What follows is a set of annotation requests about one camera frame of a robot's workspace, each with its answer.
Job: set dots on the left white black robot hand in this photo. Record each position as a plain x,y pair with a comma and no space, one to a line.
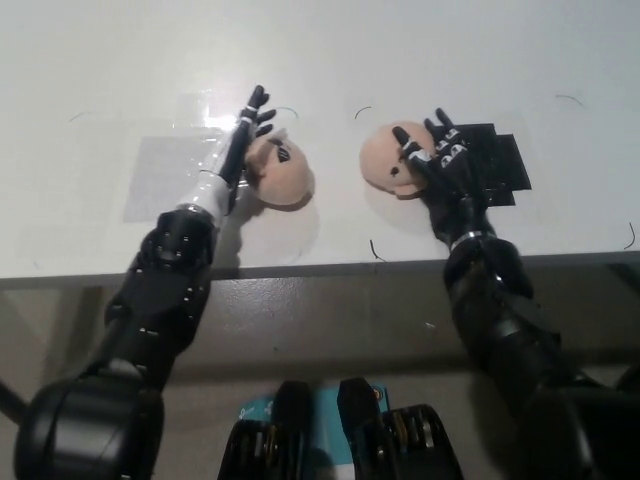
225,165

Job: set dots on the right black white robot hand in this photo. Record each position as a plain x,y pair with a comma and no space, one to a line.
450,175

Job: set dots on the beige dumpling toy with sunglasses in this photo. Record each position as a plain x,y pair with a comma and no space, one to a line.
287,180

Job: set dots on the beige dumpling toy smiling face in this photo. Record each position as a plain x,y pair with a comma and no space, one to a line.
382,160

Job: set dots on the black tape patch on table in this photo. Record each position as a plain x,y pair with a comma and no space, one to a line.
500,160

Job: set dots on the grey tape patch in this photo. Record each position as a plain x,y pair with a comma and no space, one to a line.
160,180

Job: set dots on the black teal robot torso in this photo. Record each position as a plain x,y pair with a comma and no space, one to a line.
345,440

